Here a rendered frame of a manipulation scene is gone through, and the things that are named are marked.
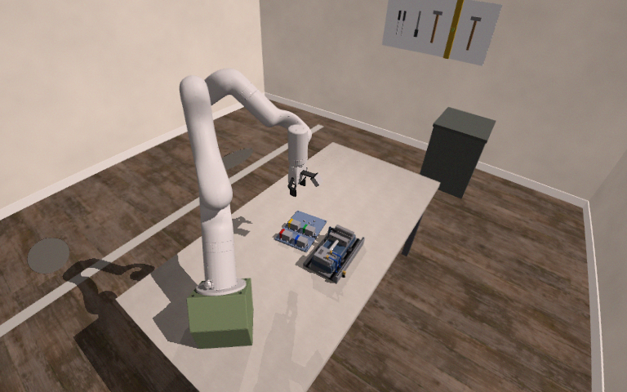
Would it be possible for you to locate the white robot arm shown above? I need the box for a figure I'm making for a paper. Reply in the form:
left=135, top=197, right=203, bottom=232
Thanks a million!
left=180, top=69, right=312, bottom=296

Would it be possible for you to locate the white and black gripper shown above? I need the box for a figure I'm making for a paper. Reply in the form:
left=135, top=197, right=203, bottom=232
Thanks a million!
left=287, top=163, right=308, bottom=197

